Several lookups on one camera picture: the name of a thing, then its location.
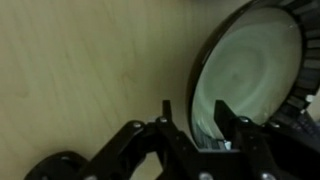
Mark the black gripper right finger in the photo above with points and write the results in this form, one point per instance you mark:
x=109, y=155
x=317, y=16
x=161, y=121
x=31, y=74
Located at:
x=253, y=143

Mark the dark-rimmed bowl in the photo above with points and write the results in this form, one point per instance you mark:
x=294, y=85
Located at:
x=250, y=66

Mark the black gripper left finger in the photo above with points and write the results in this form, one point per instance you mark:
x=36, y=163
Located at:
x=173, y=143

